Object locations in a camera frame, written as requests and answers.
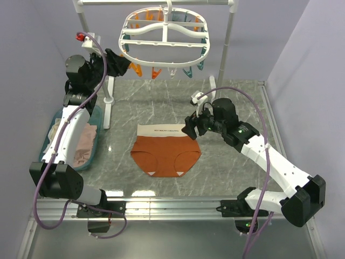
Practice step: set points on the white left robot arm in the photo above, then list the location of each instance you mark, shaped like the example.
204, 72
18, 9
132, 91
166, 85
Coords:
54, 176

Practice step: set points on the teal clip right side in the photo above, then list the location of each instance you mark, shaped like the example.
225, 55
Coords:
200, 65

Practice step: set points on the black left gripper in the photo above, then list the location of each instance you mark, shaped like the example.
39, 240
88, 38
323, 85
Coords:
117, 65

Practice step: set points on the aluminium mounting rail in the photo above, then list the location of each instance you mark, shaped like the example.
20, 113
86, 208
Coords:
144, 209

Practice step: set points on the pink cloth in basket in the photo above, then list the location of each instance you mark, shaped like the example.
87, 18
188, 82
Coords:
85, 145

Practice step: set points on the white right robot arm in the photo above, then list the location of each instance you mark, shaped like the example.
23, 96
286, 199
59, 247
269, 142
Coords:
302, 195

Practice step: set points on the teal clip front right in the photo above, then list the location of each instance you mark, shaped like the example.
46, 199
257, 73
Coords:
188, 72

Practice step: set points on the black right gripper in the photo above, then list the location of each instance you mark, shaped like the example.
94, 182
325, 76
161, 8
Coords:
193, 121

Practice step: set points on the cream cloth in basket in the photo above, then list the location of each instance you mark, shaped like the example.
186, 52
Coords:
52, 133

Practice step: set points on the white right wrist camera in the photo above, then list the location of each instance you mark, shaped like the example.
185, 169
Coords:
198, 99

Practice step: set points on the white oval clip hanger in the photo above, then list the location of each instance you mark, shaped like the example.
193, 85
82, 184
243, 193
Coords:
165, 26

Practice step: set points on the teal plastic laundry basket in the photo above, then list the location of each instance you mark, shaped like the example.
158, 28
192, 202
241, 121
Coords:
95, 119

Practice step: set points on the orange clip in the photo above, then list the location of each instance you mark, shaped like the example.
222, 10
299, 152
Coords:
137, 69
155, 72

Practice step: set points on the teal clip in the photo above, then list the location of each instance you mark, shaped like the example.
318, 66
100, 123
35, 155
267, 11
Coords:
188, 72
200, 65

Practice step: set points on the orange and beige underwear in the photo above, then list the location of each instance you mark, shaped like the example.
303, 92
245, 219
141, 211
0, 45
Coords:
164, 151

